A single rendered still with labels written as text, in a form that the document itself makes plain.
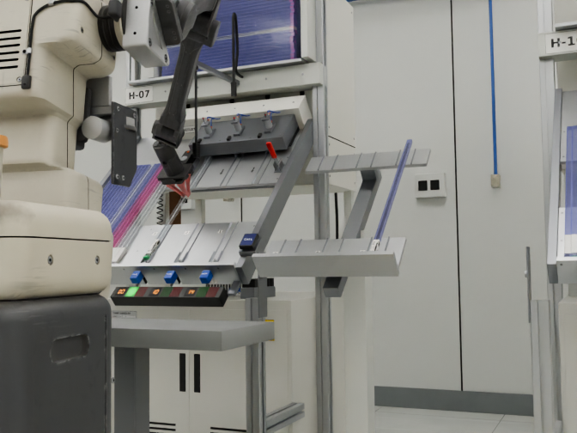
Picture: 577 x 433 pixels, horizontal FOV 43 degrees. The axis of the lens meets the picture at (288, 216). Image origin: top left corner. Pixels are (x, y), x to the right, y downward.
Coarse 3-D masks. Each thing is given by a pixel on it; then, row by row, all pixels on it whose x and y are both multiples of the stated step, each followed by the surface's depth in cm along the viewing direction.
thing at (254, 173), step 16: (144, 144) 265; (144, 160) 255; (224, 160) 239; (240, 160) 236; (256, 160) 234; (272, 160) 231; (192, 176) 237; (208, 176) 234; (224, 176) 231; (240, 176) 228; (256, 176) 226; (272, 176) 223
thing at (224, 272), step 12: (120, 264) 206; (132, 264) 204; (144, 264) 203; (156, 264) 201; (168, 264) 199; (180, 264) 198; (192, 264) 196; (204, 264) 195; (216, 264) 193; (228, 264) 192; (120, 276) 208; (144, 276) 205; (156, 276) 203; (180, 276) 200; (192, 276) 199; (216, 276) 196; (228, 276) 194
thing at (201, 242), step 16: (176, 224) 218; (192, 224) 215; (208, 224) 213; (224, 224) 210; (240, 224) 208; (144, 240) 216; (176, 240) 211; (192, 240) 209; (208, 240) 207; (224, 240) 204; (240, 240) 202; (128, 256) 212; (160, 256) 207; (176, 256) 205; (192, 256) 203; (208, 256) 201; (224, 256) 199
